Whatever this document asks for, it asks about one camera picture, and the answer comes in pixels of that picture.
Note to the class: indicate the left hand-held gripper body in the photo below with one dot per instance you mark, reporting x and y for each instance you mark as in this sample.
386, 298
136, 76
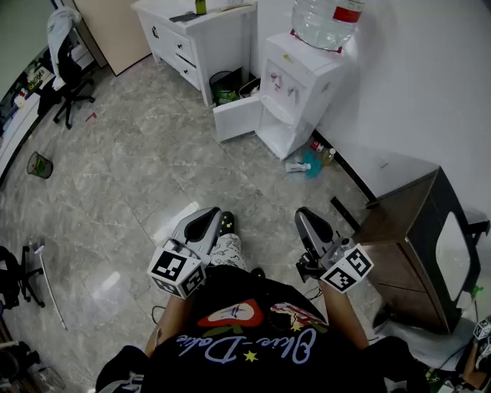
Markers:
174, 268

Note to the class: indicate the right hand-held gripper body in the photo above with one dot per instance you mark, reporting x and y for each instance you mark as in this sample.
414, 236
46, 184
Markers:
345, 270

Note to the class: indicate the white cabinet door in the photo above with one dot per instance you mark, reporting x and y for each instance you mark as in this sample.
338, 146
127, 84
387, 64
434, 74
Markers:
236, 119

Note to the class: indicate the white water dispenser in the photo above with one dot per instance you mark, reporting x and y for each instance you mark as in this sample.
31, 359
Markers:
307, 76

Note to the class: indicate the person's left forearm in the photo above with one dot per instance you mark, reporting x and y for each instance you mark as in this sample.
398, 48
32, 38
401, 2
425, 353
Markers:
170, 318

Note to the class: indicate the person's right forearm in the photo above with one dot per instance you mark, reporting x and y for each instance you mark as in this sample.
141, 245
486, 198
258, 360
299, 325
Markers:
341, 314

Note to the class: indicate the dark wooden cabinet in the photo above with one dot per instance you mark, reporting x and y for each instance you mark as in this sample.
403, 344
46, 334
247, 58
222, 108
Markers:
403, 245

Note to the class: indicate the white drawer cabinet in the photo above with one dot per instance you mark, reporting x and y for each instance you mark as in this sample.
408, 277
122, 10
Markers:
215, 42

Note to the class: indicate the large clear water jug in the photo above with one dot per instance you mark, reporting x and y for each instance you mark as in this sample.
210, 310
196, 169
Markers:
324, 23

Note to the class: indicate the person's patterned trouser leg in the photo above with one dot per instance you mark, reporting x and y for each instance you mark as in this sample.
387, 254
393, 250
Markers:
228, 251

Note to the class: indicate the person's left black shoe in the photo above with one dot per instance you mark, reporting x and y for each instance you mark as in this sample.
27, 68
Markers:
228, 220

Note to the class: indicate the person's black shoe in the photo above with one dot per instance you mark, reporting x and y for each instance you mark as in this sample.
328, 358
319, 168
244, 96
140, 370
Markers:
258, 272
228, 220

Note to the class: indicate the person's right black shoe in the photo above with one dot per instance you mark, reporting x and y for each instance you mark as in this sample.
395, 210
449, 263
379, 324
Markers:
258, 272

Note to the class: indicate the grey floor sheet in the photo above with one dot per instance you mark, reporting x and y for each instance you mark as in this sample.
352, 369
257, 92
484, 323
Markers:
414, 343

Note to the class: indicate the teal plastic object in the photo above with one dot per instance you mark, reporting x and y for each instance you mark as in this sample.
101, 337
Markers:
314, 165

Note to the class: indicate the white tube bottle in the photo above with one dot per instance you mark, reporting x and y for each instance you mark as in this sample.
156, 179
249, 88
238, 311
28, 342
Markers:
297, 167

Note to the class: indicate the small yellow bottle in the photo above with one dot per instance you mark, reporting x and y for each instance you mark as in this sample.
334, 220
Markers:
328, 156

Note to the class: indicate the long white stick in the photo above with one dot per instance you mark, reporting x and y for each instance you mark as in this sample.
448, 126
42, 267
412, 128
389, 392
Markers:
50, 288

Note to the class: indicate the person's black printed shirt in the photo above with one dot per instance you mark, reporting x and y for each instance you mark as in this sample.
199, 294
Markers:
253, 368

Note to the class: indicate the small red item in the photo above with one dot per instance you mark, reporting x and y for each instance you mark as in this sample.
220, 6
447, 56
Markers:
317, 146

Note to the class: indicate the black chair base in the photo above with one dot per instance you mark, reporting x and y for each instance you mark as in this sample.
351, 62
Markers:
23, 276

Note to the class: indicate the small black mesh bin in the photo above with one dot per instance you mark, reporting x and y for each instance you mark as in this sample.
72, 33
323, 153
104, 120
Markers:
39, 166

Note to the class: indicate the black mesh trash bin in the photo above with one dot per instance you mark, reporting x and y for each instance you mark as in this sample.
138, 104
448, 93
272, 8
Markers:
224, 86

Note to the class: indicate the white waste bin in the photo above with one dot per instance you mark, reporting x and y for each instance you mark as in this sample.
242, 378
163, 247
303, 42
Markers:
251, 89

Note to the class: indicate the white curved desk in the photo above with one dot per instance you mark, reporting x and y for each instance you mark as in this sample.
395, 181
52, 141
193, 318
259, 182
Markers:
15, 126

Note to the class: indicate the black office chair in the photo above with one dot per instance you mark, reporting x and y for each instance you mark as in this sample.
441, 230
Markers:
73, 80

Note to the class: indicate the yellow sign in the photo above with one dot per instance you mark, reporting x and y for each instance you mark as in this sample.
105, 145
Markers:
37, 78

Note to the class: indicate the beige board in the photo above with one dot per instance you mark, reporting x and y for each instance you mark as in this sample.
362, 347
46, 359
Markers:
111, 30

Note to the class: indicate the black flat phone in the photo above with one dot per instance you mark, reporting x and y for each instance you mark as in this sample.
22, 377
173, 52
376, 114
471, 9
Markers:
183, 17

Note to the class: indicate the white garment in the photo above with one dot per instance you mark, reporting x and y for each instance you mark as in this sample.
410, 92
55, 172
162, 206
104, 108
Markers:
61, 34

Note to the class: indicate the green pump bottle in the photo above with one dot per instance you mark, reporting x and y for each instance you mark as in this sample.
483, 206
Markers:
200, 7

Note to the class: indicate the light wooden stick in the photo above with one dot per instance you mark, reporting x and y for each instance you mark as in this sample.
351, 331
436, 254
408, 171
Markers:
236, 6

